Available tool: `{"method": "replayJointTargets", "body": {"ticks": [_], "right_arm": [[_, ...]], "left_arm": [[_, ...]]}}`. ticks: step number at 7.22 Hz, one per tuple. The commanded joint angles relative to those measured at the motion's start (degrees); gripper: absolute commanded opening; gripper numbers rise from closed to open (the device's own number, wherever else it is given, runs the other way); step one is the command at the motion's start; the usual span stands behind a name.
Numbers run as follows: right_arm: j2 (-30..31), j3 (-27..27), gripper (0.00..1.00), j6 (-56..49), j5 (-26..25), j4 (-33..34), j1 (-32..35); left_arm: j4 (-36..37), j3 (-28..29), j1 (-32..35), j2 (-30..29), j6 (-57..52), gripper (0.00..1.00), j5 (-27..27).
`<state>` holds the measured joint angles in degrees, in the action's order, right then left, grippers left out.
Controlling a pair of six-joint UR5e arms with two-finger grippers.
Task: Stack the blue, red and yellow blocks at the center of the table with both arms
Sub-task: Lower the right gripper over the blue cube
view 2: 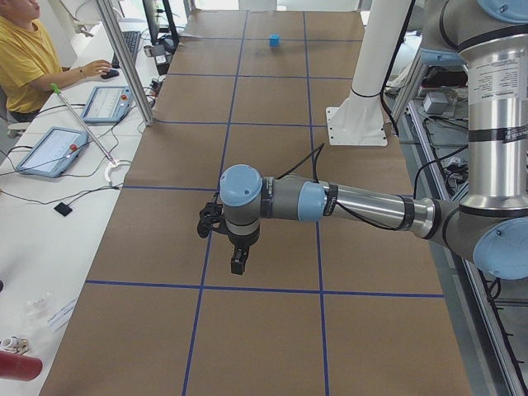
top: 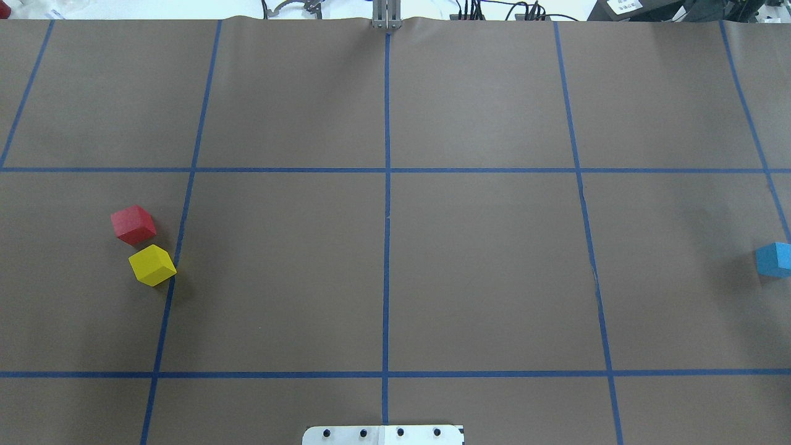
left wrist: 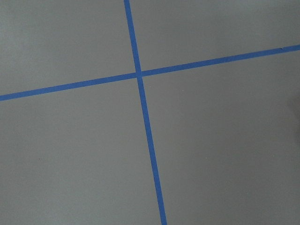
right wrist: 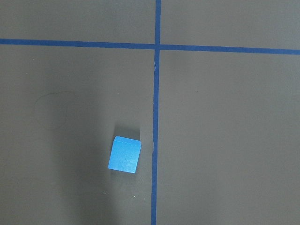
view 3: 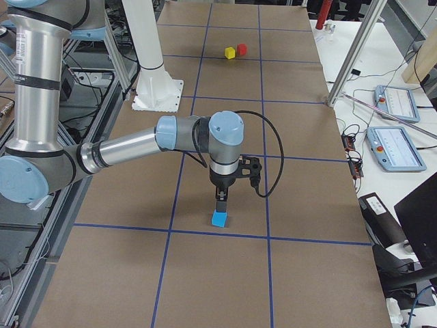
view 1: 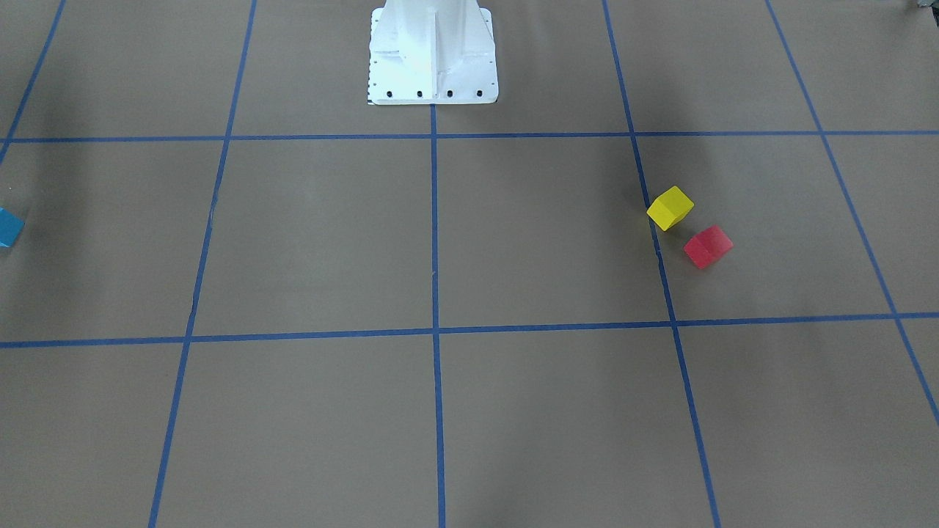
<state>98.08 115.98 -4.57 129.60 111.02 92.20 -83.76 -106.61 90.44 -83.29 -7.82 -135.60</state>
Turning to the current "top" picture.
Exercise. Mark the yellow wooden block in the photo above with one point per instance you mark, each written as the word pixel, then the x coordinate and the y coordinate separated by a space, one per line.
pixel 152 266

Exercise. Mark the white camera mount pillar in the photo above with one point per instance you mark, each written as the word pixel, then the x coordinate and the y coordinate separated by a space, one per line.
pixel 384 434

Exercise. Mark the blue wooden block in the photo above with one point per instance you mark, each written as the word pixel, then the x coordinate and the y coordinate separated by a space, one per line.
pixel 773 260

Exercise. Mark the red wooden block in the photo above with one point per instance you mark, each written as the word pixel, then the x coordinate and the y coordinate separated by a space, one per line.
pixel 133 225

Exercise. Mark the aluminium frame post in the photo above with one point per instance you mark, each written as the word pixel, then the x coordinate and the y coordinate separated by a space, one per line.
pixel 386 14

